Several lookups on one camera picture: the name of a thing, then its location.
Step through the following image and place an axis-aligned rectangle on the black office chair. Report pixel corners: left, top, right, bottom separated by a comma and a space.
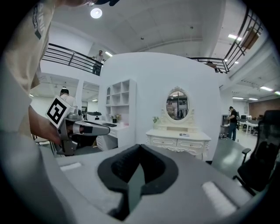
232, 109, 280, 196

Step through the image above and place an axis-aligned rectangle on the round ceiling lamp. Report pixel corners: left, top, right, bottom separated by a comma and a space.
90, 7, 103, 19

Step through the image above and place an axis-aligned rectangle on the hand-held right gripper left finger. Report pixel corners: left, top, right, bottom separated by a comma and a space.
40, 143, 143, 224

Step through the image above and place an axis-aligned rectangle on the person's left hand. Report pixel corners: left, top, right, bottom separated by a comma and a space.
65, 125, 85, 139

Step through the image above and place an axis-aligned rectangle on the oval cream framed mirror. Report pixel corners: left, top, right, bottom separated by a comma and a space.
161, 86, 195, 126

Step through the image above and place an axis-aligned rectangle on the person's left forearm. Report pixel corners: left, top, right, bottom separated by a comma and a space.
28, 105, 62, 145

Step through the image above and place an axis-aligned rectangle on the cream carved dresser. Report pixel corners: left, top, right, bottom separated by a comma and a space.
146, 123, 212, 161

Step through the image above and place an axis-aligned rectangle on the person's beige shirt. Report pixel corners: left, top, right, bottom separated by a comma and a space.
4, 0, 56, 137

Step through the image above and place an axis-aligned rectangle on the white bookshelf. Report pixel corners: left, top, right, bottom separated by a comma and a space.
105, 79, 137, 124

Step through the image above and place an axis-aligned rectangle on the brown board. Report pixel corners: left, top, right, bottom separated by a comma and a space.
241, 28, 260, 50

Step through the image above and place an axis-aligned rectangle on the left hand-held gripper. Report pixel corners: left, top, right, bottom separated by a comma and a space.
45, 95, 110, 156

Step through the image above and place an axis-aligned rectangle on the white appliance with black trim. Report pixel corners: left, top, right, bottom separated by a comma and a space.
84, 111, 104, 122

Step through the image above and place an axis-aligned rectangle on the white desk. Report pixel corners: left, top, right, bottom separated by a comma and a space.
96, 122, 137, 152

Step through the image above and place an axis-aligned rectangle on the white long table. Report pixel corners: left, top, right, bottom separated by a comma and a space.
239, 119, 260, 134

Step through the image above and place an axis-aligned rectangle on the black balcony railing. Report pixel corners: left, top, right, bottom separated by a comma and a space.
187, 8, 263, 74
41, 43, 104, 76

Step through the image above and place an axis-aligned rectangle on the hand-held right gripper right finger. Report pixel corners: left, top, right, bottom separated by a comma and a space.
130, 144, 252, 224

